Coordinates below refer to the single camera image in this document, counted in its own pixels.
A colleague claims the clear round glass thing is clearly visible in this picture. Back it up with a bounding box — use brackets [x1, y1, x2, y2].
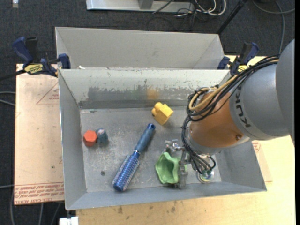
[197, 170, 214, 184]

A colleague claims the brown cardboard board, red print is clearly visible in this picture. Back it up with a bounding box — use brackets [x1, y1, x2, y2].
[14, 63, 274, 206]

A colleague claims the blue round hairbrush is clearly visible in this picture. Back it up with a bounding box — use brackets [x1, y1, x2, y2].
[112, 123, 156, 192]

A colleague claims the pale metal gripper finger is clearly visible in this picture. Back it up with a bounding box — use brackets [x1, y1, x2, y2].
[165, 139, 186, 154]
[173, 163, 189, 189]

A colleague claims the yellow toy block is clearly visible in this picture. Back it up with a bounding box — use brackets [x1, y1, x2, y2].
[151, 102, 174, 126]

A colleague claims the green wavy-rimmed cup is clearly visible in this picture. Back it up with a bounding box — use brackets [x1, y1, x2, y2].
[154, 151, 188, 185]

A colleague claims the red hexagonal block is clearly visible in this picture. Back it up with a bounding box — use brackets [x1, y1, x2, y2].
[82, 130, 98, 148]

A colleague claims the grey-blue small block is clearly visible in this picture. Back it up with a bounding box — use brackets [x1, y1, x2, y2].
[96, 127, 109, 144]

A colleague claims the grey metal bin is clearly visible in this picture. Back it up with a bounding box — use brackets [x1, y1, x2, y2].
[55, 26, 268, 211]

